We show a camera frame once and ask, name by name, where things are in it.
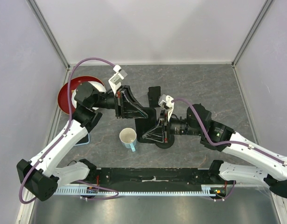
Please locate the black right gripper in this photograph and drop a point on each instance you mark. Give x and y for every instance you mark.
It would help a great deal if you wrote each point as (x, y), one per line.
(157, 133)

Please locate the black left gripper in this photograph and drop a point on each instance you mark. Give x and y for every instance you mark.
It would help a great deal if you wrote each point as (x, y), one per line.
(125, 102)

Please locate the black round-base phone holder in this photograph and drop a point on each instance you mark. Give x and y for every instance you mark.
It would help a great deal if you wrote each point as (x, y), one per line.
(168, 142)

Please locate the black phone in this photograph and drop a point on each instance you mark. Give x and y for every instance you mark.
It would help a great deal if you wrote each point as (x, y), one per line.
(144, 125)

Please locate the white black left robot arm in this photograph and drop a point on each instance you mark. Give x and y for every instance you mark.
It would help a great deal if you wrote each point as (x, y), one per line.
(41, 175)

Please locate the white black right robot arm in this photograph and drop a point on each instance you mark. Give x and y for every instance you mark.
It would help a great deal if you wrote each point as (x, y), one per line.
(266, 167)

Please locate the black folding phone stand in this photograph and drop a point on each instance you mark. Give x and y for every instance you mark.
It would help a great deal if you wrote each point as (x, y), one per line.
(154, 93)

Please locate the phone in light blue case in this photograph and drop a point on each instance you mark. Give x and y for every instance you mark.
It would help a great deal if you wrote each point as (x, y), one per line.
(85, 140)

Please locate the light blue mug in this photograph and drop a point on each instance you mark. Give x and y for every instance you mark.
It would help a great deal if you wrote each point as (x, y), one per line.
(128, 138)

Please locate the white round plate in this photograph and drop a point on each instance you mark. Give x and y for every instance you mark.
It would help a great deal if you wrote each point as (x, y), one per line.
(100, 87)

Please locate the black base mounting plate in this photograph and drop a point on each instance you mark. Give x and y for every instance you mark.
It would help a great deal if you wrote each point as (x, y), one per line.
(132, 179)

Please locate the red round tray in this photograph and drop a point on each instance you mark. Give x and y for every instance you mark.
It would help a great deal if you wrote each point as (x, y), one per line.
(62, 98)

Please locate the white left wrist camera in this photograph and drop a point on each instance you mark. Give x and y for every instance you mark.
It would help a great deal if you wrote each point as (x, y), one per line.
(116, 79)

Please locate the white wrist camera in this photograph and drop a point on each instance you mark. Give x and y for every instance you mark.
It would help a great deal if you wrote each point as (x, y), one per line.
(166, 102)
(116, 79)

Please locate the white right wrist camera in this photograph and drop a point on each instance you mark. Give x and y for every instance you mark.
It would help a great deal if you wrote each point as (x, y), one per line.
(166, 102)

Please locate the aluminium frame post left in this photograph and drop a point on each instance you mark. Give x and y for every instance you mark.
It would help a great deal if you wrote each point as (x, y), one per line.
(48, 32)

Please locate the aluminium frame post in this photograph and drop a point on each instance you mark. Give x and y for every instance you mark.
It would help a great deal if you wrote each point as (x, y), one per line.
(252, 31)
(48, 32)

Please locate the aluminium frame post right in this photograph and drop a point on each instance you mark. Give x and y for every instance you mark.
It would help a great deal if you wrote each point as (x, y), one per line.
(252, 31)

